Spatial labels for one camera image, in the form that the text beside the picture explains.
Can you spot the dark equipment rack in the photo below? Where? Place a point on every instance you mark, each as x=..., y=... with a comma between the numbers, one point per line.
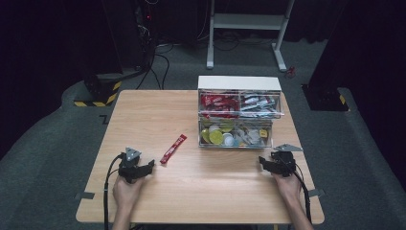
x=145, y=32

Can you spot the pile of white packets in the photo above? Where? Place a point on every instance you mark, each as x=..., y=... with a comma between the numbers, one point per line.
x=249, y=136

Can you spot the person's right hand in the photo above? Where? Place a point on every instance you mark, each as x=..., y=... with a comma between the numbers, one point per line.
x=288, y=188

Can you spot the white capsule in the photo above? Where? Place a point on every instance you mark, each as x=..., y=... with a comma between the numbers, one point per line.
x=214, y=128
x=228, y=140

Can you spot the black yellow striped stand base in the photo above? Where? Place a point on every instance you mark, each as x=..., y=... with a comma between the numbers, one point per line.
x=102, y=92

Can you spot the clear drawer with capsules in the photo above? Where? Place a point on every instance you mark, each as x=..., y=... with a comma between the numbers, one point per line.
x=236, y=146

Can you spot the single red stick sachet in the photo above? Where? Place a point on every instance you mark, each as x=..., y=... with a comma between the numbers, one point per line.
x=173, y=149

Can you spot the large yellow-green capsule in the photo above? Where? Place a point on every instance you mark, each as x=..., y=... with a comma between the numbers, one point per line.
x=216, y=137

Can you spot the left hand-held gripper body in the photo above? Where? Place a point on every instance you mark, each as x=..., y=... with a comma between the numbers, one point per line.
x=128, y=169

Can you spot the pile of red sachets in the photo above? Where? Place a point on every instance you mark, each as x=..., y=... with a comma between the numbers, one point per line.
x=219, y=103

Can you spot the white metal stand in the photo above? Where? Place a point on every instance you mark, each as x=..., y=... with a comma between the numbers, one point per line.
x=245, y=21

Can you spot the clear drawer with sachets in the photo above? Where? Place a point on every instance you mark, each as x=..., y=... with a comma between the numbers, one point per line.
x=239, y=112

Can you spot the small yellow packet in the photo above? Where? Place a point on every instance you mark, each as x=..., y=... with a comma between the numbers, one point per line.
x=263, y=133

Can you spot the pile of grey sachets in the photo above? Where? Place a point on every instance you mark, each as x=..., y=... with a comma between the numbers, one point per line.
x=258, y=103

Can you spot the white-topped clear drawer cabinet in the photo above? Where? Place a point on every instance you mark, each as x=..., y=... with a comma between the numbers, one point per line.
x=239, y=83

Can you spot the small red floor object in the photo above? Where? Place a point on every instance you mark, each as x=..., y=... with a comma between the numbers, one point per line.
x=290, y=72

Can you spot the person's left hand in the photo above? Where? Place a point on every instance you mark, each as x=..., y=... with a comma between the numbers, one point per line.
x=126, y=193

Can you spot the black base with yellow mark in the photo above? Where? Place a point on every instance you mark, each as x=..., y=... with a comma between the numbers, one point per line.
x=324, y=97

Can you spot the grey table bracket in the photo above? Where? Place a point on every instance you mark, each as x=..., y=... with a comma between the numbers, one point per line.
x=85, y=195
x=318, y=192

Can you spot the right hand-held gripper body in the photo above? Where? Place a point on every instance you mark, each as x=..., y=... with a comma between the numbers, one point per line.
x=283, y=163

